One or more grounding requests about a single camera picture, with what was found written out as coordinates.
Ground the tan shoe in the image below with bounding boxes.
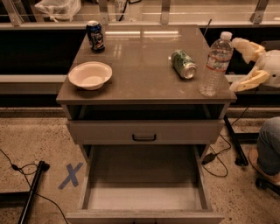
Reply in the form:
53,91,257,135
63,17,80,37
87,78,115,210
248,148,280,186

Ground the black pole right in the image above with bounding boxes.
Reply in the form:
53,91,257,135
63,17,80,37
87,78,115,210
224,115,249,166

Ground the black power adapter cable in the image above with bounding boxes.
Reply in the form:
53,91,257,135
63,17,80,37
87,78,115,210
201,90,259,179

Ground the green soda can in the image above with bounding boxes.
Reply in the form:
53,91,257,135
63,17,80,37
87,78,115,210
171,50,197,80

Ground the black drawer handle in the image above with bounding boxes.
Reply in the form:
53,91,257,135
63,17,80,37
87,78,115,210
132,134,157,142

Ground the white plastic bag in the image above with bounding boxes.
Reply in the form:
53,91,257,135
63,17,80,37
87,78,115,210
35,0,81,22

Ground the grey drawer cabinet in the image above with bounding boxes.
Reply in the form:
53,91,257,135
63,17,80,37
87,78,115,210
57,24,236,157

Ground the closed upper drawer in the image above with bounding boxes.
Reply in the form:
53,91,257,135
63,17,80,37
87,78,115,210
66,120,223,145

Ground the black pole left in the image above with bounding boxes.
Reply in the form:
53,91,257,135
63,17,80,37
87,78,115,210
17,161,50,224

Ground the black cable left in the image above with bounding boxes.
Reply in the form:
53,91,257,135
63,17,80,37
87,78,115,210
0,148,69,224

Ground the blue tape cross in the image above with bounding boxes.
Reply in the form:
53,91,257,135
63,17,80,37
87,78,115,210
59,162,83,190

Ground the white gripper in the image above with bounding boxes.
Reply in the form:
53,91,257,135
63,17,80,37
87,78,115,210
229,38,280,92

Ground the blue soda can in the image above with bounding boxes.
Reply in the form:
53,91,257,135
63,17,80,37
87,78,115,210
86,20,105,53

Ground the clear plastic water bottle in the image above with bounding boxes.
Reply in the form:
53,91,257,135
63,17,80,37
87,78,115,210
199,31,234,97

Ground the white paper bowl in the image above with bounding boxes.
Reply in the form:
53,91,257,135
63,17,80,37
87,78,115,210
68,61,112,90

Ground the black pole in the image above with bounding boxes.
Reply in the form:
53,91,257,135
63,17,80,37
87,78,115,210
17,161,50,224
224,115,249,166

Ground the person leg in jeans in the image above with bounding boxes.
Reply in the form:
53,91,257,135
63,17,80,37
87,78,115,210
257,116,280,172

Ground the open lower drawer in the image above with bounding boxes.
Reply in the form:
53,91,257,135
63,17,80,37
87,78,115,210
66,145,224,224

